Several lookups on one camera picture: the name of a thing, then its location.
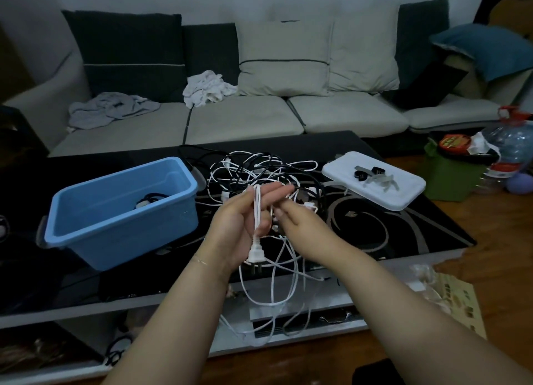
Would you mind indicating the person's left hand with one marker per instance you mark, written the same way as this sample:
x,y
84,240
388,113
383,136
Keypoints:
x,y
231,235

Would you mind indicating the person's right hand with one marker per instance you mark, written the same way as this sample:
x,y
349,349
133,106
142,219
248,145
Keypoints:
x,y
308,230

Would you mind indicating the person's left thumb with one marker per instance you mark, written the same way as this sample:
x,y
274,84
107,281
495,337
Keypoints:
x,y
263,220

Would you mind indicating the person's right fingers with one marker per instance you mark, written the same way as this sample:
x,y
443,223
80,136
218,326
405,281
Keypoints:
x,y
289,212

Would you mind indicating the person's right forearm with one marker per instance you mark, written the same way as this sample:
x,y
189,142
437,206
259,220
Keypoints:
x,y
408,314

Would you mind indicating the person's left forearm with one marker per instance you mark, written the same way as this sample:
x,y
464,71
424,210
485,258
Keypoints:
x,y
175,322

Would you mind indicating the white plastic bin lid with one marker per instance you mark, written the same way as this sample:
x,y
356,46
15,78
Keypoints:
x,y
345,176

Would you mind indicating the beige and grey sofa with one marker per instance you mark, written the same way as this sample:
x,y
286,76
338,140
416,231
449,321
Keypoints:
x,y
250,120

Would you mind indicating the blue plastic storage bin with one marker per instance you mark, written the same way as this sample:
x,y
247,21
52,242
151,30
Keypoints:
x,y
125,226

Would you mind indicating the crumpled white cloth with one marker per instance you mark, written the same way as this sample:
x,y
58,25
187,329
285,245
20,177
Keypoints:
x,y
206,89

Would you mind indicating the clear plastic wrapper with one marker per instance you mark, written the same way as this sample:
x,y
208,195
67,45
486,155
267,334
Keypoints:
x,y
427,280

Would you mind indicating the green waste bin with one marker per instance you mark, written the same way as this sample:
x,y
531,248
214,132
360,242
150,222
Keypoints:
x,y
452,180

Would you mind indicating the beige cushion with dark stripe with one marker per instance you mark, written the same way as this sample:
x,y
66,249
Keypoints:
x,y
283,43

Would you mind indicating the small dark grey cushion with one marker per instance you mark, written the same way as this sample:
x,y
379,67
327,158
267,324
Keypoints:
x,y
210,51

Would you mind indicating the plain beige cushion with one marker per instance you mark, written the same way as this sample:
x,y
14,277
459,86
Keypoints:
x,y
364,51

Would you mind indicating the flat black case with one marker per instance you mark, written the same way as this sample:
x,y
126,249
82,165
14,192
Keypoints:
x,y
429,87

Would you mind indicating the crumpled grey cloth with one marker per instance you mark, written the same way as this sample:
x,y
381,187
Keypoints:
x,y
108,110

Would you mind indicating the yellow paper bag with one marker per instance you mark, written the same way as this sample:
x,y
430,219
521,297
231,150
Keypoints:
x,y
466,305

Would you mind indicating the black glass coffee table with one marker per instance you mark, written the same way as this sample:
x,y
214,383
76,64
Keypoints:
x,y
83,309

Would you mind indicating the white plastic bag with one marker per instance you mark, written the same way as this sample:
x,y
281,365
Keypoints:
x,y
483,143

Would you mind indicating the tall dark grey cushion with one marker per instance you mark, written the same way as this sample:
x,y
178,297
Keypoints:
x,y
420,35

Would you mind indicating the large dark grey cushion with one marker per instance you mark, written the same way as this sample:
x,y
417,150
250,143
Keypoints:
x,y
125,43

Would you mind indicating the large clear water bottle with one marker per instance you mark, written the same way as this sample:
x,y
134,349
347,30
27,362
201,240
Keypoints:
x,y
510,147

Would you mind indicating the purple ball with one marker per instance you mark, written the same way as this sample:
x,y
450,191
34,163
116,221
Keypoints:
x,y
520,180

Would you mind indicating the blue pillow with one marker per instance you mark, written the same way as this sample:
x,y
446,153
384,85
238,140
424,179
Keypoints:
x,y
491,49

